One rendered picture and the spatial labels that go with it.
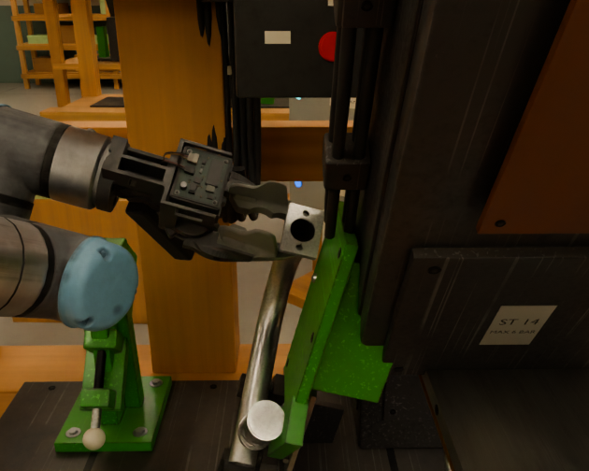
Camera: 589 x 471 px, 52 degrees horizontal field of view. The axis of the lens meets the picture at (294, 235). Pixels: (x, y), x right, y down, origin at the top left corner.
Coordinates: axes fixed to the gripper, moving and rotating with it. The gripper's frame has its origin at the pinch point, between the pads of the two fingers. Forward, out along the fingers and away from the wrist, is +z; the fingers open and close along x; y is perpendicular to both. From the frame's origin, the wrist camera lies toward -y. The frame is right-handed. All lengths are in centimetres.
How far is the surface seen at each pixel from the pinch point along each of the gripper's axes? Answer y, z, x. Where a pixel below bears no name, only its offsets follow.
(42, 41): -789, -337, 547
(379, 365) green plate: 4.2, 9.9, -12.5
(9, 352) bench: -57, -37, -12
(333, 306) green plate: 8.7, 3.4, -9.4
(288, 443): 1.6, 3.2, -20.9
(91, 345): -23.9, -19.5, -12.4
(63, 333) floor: -236, -60, 23
